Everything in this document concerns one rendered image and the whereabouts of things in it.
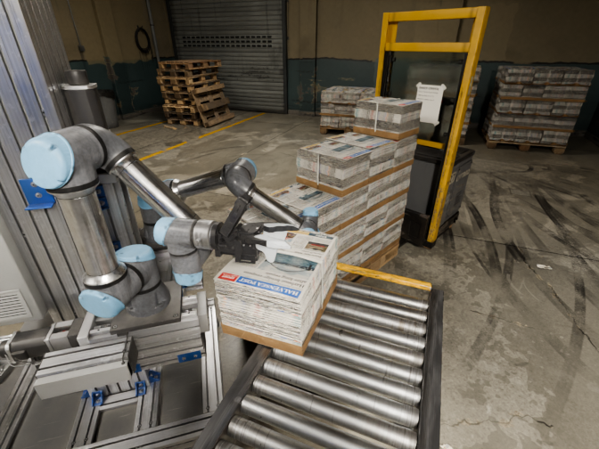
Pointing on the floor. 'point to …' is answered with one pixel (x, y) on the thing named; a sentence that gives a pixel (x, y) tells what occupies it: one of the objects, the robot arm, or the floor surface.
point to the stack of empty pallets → (184, 107)
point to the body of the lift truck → (424, 182)
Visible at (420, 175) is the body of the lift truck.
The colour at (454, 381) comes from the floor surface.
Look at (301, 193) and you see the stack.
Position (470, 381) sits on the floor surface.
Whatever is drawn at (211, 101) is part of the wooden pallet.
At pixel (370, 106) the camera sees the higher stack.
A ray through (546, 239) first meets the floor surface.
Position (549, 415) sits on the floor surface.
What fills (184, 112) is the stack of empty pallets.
